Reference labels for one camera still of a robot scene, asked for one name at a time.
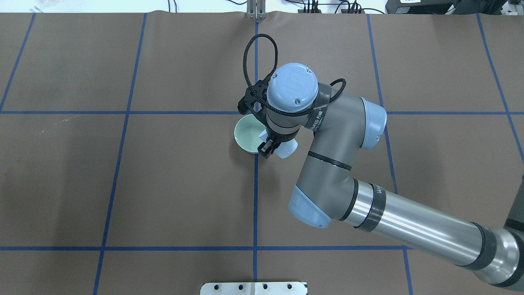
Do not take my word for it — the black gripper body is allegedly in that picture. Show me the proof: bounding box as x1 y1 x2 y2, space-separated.
264 130 292 151

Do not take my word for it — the light blue plastic cup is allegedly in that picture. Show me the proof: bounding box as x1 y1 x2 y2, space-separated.
257 129 299 159

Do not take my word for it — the pale green ceramic bowl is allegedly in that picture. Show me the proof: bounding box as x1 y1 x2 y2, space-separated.
234 114 266 154

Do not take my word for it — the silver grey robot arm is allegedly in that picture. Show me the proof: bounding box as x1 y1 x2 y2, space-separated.
249 62 523 292

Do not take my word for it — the black rectangular box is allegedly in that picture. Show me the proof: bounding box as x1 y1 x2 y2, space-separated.
385 0 454 15

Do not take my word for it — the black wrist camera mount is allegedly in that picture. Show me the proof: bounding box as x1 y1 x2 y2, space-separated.
237 79 269 115

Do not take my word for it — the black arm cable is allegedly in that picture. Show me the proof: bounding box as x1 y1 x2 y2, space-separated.
242 34 347 117

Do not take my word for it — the aluminium frame post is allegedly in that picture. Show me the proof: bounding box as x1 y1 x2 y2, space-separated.
246 0 267 20

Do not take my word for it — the white pedestal column base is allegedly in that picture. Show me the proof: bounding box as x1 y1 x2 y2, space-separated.
200 281 309 295

